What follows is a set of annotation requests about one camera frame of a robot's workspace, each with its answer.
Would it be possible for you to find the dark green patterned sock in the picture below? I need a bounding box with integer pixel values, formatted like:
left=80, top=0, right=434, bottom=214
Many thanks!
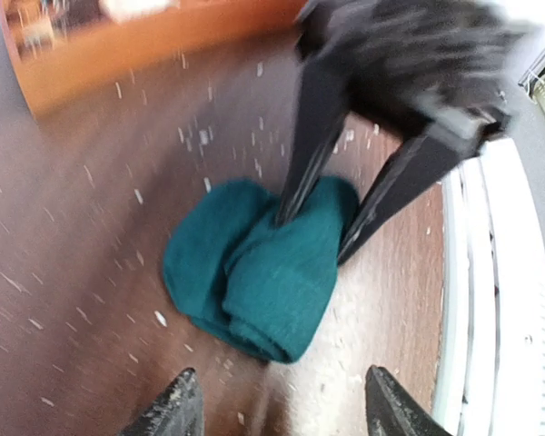
left=163, top=176, right=358, bottom=363

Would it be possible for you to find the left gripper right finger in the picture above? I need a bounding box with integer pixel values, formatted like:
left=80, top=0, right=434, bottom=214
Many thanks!
left=365, top=365, right=450, bottom=436

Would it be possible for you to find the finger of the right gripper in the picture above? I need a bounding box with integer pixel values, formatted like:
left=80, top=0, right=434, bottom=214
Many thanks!
left=338, top=134, right=466, bottom=265
left=275, top=58, right=349, bottom=225

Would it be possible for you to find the orange wooden divided tray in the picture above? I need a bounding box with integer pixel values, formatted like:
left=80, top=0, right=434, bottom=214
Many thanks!
left=0, top=1, right=304, bottom=118

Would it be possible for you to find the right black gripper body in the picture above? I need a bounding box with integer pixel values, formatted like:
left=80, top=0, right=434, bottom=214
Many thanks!
left=296, top=1, right=536, bottom=157

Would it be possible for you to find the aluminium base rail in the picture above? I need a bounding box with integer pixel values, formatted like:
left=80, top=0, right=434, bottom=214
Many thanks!
left=432, top=138, right=545, bottom=435

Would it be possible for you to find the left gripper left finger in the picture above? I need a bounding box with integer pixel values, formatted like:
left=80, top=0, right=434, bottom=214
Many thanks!
left=118, top=368, right=204, bottom=436

